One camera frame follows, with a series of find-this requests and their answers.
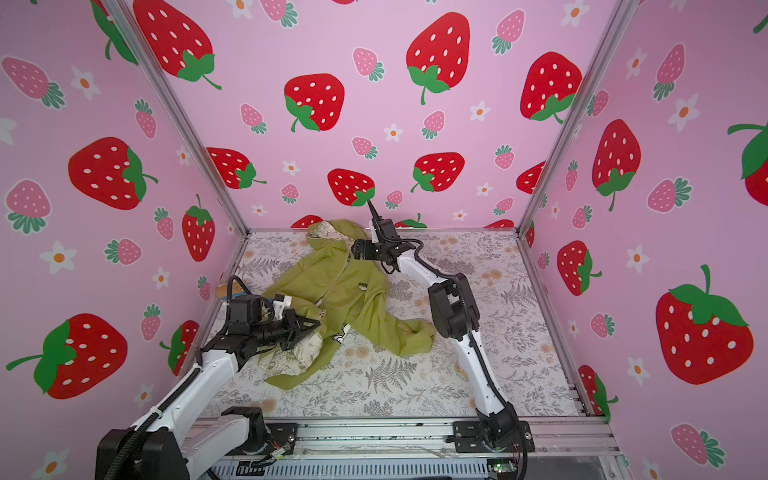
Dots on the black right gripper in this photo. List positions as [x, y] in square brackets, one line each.
[367, 249]

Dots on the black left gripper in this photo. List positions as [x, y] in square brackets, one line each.
[292, 322]

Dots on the green zip-up jacket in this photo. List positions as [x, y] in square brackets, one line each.
[343, 294]

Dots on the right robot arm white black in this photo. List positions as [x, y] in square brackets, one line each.
[456, 316]

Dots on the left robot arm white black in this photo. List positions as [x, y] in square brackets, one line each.
[159, 445]

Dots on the small orange blue box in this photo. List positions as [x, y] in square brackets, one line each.
[222, 290]

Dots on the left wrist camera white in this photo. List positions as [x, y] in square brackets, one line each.
[280, 304]

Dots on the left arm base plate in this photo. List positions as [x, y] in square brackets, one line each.
[268, 439]

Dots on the aluminium front rail frame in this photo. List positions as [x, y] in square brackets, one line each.
[401, 448]

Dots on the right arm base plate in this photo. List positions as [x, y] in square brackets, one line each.
[479, 437]

